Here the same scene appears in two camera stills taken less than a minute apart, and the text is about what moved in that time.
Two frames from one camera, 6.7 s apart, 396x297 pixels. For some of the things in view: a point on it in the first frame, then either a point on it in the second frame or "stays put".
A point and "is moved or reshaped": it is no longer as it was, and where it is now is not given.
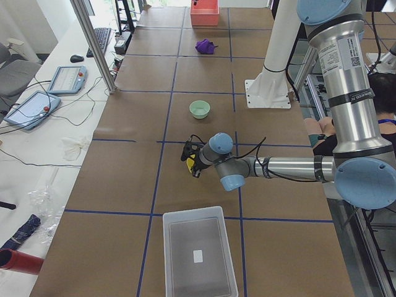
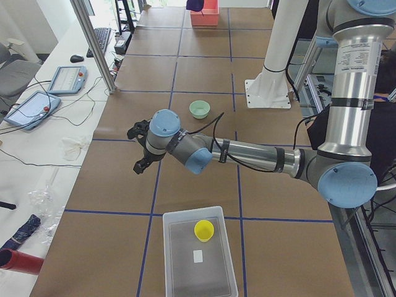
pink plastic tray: x=205 y=13 stays put
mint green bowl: x=199 y=109 stays put
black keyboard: x=102 y=34 stays put
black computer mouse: x=77 y=58 stays put
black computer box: x=121 y=43 stays put
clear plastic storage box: x=198 y=259 stays put
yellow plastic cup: x=190 y=162 is moved or reshaped
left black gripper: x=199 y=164 → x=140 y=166
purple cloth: x=205 y=46 → x=195 y=5
